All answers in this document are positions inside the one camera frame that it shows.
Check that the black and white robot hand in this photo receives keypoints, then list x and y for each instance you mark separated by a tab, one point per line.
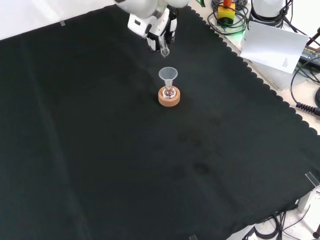
160	27

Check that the clear graduated cylinder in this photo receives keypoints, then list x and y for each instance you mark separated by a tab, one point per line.
165	50

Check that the clear round-bottom flask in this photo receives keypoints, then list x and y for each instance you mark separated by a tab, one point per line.
169	93

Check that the clear plastic funnel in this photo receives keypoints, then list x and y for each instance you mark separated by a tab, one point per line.
168	74

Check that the yellow stop button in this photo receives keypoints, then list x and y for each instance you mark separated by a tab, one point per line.
226	13

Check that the clear tape strip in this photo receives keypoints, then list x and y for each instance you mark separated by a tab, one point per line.
62	23

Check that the pale white board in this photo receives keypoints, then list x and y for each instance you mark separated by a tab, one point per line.
272	45

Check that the black bench cloth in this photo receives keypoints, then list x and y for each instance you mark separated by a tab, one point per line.
125	150

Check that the black power adapter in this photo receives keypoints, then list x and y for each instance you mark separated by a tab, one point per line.
311	56

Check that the black tripod leg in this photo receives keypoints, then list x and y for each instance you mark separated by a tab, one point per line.
314	37

